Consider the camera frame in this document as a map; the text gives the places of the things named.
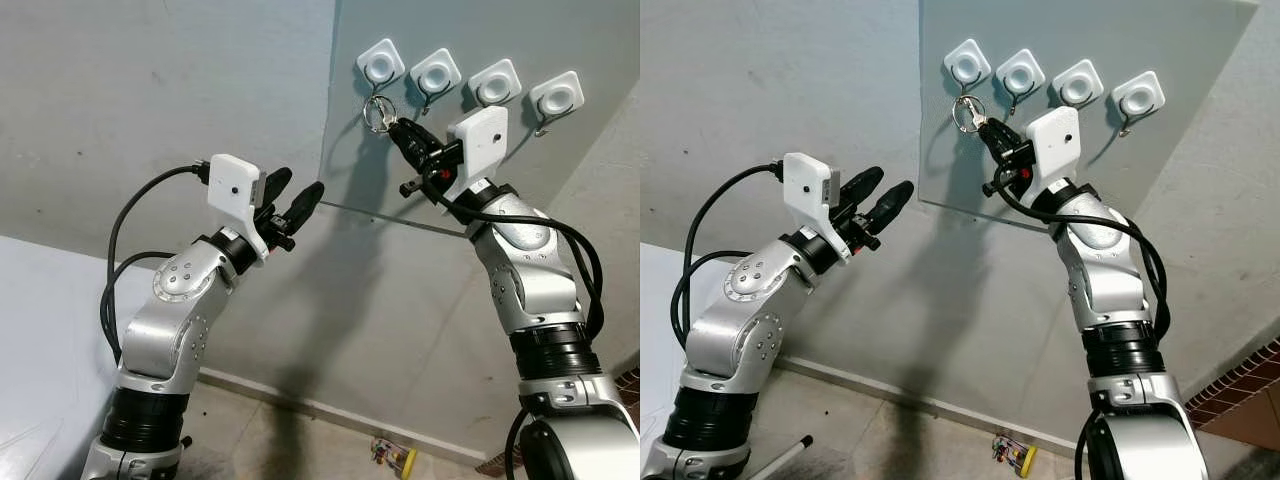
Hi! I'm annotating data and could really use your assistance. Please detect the grey wall board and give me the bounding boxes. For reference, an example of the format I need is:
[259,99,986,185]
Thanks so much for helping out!
[917,0,1260,237]
[320,0,641,237]

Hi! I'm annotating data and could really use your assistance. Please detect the silver key ring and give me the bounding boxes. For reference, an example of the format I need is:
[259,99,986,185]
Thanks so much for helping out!
[362,93,399,135]
[950,94,988,135]

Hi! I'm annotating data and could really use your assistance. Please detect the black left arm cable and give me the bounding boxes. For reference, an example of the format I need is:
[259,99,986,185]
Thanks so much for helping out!
[671,162,787,353]
[99,164,213,363]

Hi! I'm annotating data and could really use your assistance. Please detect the white metal table legs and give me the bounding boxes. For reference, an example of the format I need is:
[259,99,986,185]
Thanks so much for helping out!
[745,434,814,480]

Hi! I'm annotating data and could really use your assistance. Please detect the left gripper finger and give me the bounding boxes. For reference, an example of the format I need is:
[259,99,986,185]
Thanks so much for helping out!
[844,165,885,207]
[284,180,327,227]
[262,166,294,207]
[867,180,915,227]

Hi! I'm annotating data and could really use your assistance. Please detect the white square wall hook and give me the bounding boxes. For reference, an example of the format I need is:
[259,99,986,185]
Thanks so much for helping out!
[356,38,407,103]
[1051,58,1106,110]
[409,47,464,117]
[467,58,524,112]
[1111,70,1167,139]
[995,47,1048,117]
[943,38,994,99]
[529,70,587,139]

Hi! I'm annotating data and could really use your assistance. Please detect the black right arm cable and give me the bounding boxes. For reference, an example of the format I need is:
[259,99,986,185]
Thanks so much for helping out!
[420,185,607,343]
[995,180,1173,343]

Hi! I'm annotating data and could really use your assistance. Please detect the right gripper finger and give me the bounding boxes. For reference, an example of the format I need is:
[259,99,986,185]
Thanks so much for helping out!
[396,117,442,153]
[974,123,1012,168]
[984,116,1027,153]
[387,125,427,170]

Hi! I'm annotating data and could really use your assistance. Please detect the yellow object on floor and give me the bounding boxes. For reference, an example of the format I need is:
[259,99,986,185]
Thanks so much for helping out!
[369,436,419,480]
[991,431,1039,477]

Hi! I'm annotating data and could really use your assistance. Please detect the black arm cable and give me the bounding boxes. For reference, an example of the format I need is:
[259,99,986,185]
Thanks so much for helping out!
[671,162,787,353]
[420,185,607,343]
[99,164,213,363]
[995,180,1173,343]

